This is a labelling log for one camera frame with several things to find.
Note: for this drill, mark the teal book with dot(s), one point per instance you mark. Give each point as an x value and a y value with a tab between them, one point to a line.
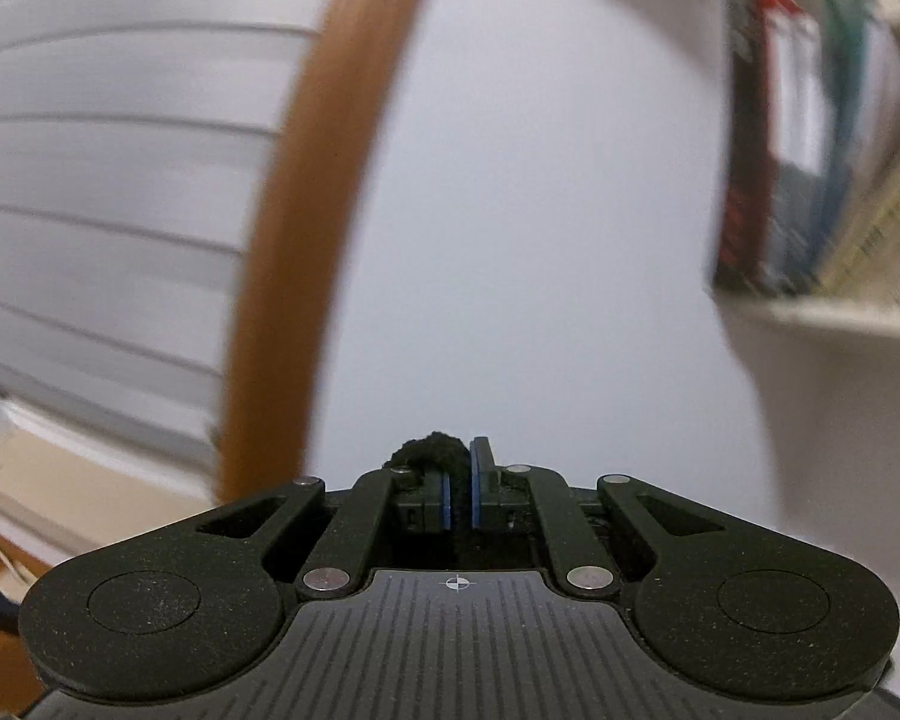
844	90

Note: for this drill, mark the beige window sill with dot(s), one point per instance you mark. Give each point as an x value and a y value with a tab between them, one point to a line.
82	491

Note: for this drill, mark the row of books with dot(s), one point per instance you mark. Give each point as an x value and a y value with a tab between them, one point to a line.
832	315

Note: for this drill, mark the black garment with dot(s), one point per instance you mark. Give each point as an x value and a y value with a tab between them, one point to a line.
427	450

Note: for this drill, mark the cream book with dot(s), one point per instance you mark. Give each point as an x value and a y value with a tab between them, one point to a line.
892	225

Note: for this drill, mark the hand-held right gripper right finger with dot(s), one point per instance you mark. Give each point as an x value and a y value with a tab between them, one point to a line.
477	499

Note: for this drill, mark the wooden window frame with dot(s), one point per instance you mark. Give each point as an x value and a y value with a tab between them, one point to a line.
307	202

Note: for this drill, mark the black red book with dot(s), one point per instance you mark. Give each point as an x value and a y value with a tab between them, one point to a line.
746	165

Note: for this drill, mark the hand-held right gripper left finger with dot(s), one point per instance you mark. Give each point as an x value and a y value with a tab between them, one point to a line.
445	502

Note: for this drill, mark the grey white book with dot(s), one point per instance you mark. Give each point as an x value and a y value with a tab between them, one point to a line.
795	127

